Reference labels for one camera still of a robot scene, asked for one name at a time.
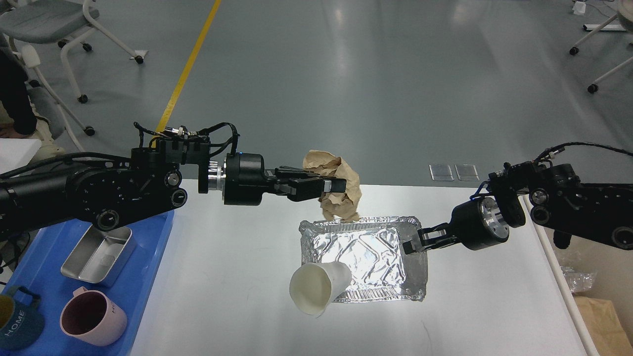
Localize metal floor plate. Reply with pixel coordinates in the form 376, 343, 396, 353
455, 164, 480, 181
429, 164, 454, 181

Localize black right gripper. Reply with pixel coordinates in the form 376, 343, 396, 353
403, 197, 509, 255

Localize white side table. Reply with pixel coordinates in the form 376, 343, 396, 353
0, 138, 42, 174

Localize rectangular metal tin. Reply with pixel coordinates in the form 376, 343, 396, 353
60, 226, 136, 288

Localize left metal floor plate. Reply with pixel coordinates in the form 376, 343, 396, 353
429, 164, 454, 181

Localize pink ribbed mug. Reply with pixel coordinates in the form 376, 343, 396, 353
59, 287, 128, 347

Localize dark blue home mug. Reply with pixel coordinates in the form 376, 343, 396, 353
0, 285, 45, 350

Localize grey office chair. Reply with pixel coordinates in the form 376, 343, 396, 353
0, 0, 147, 152

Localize aluminium foil tray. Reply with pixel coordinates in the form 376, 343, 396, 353
299, 216, 428, 303

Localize crumpled clear plastic wrap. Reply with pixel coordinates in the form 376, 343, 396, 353
560, 266, 597, 293

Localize right metal floor plate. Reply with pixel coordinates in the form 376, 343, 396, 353
455, 164, 480, 181

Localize white chair base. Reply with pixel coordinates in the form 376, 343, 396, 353
569, 0, 633, 94

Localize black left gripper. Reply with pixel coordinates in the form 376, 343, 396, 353
197, 153, 347, 206

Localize blue plastic tray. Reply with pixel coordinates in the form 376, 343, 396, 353
1, 213, 174, 356

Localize white floor power adapter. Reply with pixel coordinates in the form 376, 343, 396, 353
572, 0, 587, 16

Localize brown paper ball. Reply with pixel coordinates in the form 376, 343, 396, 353
303, 150, 362, 222

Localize cream paper cup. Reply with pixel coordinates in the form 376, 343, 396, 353
289, 262, 351, 317

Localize black cables at left edge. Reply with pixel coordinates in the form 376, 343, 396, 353
0, 232, 31, 270

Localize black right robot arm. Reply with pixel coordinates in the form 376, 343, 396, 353
402, 143, 633, 254

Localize beige plastic bin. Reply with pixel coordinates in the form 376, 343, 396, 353
535, 225, 633, 356

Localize seated person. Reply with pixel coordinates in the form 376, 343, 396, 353
0, 47, 66, 162

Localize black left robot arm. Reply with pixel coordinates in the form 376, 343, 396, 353
0, 122, 346, 241

